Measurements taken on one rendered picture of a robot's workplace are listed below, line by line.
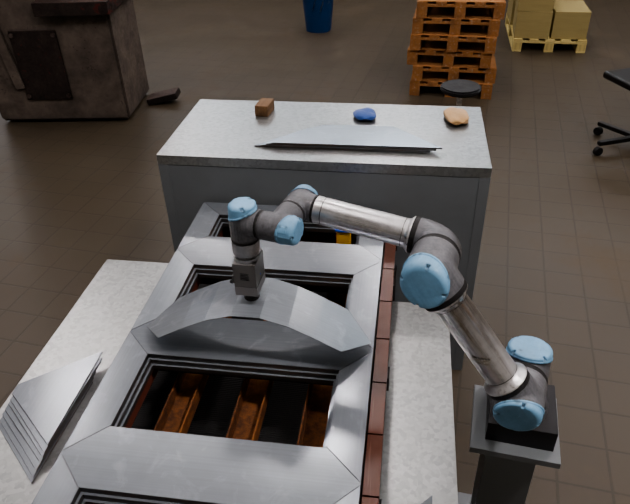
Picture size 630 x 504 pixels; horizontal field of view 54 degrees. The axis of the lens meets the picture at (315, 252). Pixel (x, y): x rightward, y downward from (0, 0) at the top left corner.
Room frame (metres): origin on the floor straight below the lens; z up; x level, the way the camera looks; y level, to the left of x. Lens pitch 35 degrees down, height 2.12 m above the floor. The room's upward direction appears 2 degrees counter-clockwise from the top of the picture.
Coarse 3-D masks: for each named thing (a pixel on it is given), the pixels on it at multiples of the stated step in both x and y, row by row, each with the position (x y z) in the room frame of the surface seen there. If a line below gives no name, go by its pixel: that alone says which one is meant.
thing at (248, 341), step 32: (224, 224) 2.08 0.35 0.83; (192, 288) 1.68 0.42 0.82; (224, 320) 1.46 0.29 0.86; (256, 320) 1.45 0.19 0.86; (160, 352) 1.33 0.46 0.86; (192, 352) 1.32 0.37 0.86; (224, 352) 1.32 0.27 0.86; (256, 352) 1.31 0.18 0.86; (288, 352) 1.31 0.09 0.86; (320, 352) 1.30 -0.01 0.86; (352, 352) 1.30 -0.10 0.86; (128, 416) 1.12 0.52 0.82
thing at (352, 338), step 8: (352, 320) 1.37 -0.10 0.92; (344, 328) 1.32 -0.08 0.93; (352, 328) 1.34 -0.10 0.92; (360, 328) 1.35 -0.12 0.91; (344, 336) 1.29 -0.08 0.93; (352, 336) 1.31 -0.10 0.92; (360, 336) 1.32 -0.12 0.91; (344, 344) 1.26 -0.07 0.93; (352, 344) 1.27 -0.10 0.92; (360, 344) 1.29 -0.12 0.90
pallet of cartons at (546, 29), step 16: (512, 0) 7.40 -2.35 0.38; (528, 0) 6.76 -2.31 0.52; (544, 0) 6.72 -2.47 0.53; (560, 0) 7.18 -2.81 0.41; (576, 0) 7.15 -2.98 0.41; (512, 16) 7.30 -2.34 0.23; (528, 16) 6.75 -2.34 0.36; (544, 16) 6.71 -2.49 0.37; (560, 16) 6.70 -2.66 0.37; (576, 16) 6.67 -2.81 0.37; (512, 32) 6.99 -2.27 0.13; (528, 32) 6.75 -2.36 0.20; (544, 32) 6.71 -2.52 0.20; (560, 32) 6.69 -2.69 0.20; (576, 32) 6.66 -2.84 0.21; (512, 48) 6.75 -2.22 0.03; (544, 48) 6.68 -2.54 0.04; (576, 48) 6.62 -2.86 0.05
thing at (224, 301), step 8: (224, 280) 1.47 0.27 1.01; (224, 288) 1.42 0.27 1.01; (232, 288) 1.41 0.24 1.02; (216, 296) 1.39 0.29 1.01; (224, 296) 1.38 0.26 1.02; (232, 296) 1.37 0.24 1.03; (216, 304) 1.35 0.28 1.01; (224, 304) 1.34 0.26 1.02; (232, 304) 1.33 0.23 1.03; (208, 312) 1.33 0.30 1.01; (216, 312) 1.32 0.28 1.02; (224, 312) 1.30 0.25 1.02
